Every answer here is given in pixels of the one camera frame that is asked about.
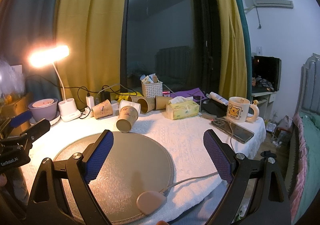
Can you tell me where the brown patterned paper cup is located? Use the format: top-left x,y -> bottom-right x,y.
116,106 -> 138,132

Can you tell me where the brown paper cup lying left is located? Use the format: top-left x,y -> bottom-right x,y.
92,100 -> 113,119

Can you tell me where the brown paper cup lying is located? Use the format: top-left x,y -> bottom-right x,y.
92,100 -> 113,119
155,96 -> 171,110
128,96 -> 155,114

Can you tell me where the white leaf paper cup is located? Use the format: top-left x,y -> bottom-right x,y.
119,100 -> 141,114

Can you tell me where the brown paper cup lying middle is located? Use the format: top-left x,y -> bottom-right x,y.
128,96 -> 155,114

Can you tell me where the brown paper cup lying right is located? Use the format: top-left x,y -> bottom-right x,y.
155,96 -> 171,110

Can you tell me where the purple bowl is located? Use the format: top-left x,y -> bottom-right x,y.
28,98 -> 58,122

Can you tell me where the white desk lamp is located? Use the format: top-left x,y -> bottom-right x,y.
27,44 -> 82,123

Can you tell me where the white power adapter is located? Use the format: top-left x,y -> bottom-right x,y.
86,92 -> 94,110

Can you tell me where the black smartphone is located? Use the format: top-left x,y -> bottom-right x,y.
211,118 -> 254,144

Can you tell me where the black charger block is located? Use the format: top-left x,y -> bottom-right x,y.
100,90 -> 111,102

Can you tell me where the pink mat controller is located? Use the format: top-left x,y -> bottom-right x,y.
136,191 -> 167,216

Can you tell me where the white bear mug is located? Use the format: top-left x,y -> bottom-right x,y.
226,97 -> 259,123

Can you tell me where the yellow cloth item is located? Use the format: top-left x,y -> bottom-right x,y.
115,92 -> 142,102

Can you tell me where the grey bed headboard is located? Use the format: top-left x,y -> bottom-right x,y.
296,53 -> 320,114

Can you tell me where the white woven basket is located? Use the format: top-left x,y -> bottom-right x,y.
142,82 -> 163,98

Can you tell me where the yellow curtain left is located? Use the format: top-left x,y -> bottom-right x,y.
56,0 -> 125,109

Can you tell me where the yellow curtain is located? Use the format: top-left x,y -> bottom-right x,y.
217,0 -> 247,98
56,0 -> 125,109

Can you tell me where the yellow curtain right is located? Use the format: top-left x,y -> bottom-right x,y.
217,0 -> 247,98

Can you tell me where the purple cloth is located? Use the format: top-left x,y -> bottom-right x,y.
170,88 -> 208,103

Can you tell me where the green tissue pack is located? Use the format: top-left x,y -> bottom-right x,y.
166,96 -> 200,120

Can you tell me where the black television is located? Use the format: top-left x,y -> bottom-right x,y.
252,56 -> 281,93

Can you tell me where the white air conditioner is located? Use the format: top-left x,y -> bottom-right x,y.
244,0 -> 294,13

